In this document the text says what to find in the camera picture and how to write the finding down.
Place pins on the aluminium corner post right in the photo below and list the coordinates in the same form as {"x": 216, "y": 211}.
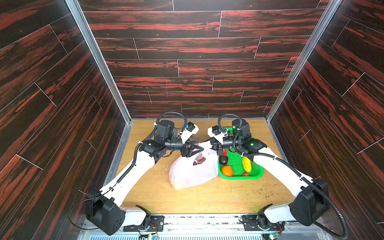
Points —
{"x": 319, "y": 29}

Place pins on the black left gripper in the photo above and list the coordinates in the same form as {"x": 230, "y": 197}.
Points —
{"x": 185, "y": 150}

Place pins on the aluminium corner post left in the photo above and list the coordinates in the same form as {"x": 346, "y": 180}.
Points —
{"x": 91, "y": 42}

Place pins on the aluminium corner post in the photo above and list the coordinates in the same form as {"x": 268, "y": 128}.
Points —
{"x": 319, "y": 29}
{"x": 91, "y": 42}

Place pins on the pink dragon fruit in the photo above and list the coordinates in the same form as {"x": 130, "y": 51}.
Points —
{"x": 199, "y": 161}

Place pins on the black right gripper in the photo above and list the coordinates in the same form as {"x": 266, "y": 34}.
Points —
{"x": 216, "y": 144}

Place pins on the metal base rail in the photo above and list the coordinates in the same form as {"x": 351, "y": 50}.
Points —
{"x": 210, "y": 227}

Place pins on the pink printed plastic bag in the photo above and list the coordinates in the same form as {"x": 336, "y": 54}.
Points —
{"x": 183, "y": 174}

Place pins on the dark purple fruit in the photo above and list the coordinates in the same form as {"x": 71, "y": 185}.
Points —
{"x": 223, "y": 160}

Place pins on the orange fake fruit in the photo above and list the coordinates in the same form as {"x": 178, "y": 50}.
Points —
{"x": 227, "y": 171}

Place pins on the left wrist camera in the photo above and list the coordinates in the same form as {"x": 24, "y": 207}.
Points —
{"x": 190, "y": 130}

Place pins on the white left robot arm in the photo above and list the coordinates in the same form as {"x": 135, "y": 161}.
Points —
{"x": 104, "y": 207}

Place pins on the green plastic basket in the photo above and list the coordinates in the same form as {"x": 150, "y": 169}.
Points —
{"x": 235, "y": 161}

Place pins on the small yellow banana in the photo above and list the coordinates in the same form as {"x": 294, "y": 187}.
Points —
{"x": 247, "y": 164}

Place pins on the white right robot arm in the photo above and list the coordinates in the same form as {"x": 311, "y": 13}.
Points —
{"x": 311, "y": 195}

